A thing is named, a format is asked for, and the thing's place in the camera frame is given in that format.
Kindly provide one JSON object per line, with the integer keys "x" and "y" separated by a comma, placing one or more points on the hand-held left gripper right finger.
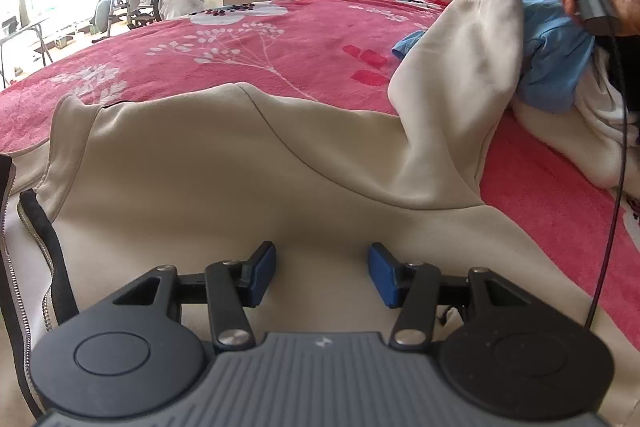
{"x": 382, "y": 274}

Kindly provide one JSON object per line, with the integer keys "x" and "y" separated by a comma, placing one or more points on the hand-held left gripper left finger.
{"x": 262, "y": 274}

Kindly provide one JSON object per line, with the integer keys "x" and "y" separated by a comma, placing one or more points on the beige zip hoodie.
{"x": 250, "y": 167}

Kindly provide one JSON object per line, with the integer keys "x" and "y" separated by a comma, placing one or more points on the blue garment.
{"x": 555, "y": 57}

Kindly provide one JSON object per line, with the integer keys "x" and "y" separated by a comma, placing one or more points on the black garment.
{"x": 607, "y": 57}

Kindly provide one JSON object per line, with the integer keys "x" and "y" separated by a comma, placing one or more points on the white garment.
{"x": 575, "y": 142}

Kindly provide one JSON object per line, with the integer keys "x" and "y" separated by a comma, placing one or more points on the pink floral blanket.
{"x": 300, "y": 42}

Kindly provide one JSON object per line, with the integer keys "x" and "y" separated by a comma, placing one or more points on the white plastic bag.
{"x": 182, "y": 6}

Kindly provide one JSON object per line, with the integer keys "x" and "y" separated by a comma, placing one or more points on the folding table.
{"x": 25, "y": 29}

